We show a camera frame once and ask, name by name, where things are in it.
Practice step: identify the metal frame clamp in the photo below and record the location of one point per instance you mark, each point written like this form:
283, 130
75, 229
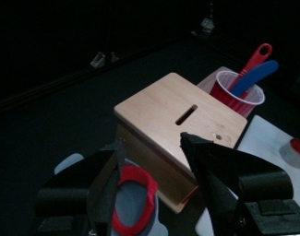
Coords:
98, 59
205, 24

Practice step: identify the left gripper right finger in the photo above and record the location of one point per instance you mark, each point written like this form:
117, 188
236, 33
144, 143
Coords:
239, 178

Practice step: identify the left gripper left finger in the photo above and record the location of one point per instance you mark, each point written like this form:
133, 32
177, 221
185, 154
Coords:
74, 196

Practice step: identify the wooden box with drawer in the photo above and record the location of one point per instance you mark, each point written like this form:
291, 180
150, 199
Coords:
164, 104

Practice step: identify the blue plastic utensil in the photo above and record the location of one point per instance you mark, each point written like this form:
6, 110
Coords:
256, 75

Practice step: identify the red plastic utensil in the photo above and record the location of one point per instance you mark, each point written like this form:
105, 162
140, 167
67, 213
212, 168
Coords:
259, 55

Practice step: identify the red plastic cup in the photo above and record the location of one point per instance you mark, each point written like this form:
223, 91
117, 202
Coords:
233, 103

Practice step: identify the clear bottle red cap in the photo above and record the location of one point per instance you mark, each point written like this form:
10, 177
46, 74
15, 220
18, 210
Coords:
293, 153

